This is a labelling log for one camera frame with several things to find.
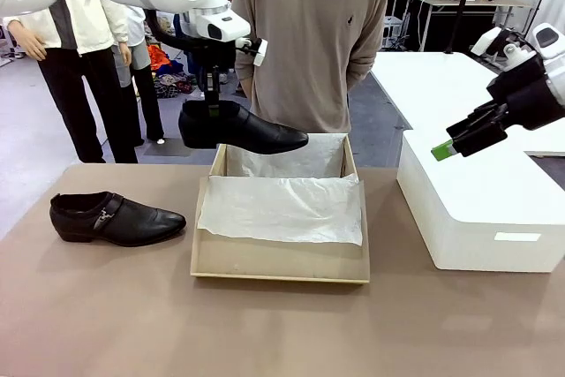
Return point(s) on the white tissue paper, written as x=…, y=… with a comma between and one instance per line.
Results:
x=282, y=209

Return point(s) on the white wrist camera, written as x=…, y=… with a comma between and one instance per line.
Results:
x=260, y=52
x=485, y=41

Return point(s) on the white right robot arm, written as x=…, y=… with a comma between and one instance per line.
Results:
x=552, y=41

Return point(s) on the figure in black leggings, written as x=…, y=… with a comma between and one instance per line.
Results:
x=148, y=99

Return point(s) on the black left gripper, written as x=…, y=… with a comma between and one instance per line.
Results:
x=215, y=55

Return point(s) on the white table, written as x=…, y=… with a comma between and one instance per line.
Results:
x=424, y=85

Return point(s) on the cardboard shoe box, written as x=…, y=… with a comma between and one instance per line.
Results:
x=273, y=258

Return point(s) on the dark floor mat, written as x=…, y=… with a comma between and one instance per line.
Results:
x=172, y=147

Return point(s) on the mannequin in white jacket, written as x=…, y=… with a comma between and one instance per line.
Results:
x=88, y=24

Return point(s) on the colourful clothes pile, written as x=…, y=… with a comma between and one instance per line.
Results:
x=170, y=81

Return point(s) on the white blank box label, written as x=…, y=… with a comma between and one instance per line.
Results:
x=516, y=237

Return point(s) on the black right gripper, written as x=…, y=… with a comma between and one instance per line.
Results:
x=529, y=94

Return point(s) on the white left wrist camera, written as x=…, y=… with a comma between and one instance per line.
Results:
x=260, y=52

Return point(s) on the background workbench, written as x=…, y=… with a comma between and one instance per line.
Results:
x=476, y=4

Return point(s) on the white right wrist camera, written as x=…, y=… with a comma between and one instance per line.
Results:
x=485, y=41

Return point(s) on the black leather buckle shoe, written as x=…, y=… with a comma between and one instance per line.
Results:
x=132, y=222
x=256, y=134

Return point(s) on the black pole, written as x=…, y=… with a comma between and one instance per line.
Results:
x=461, y=2

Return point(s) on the person in beige sweater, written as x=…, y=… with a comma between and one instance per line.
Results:
x=309, y=41

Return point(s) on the white foam box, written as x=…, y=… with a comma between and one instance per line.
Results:
x=476, y=200

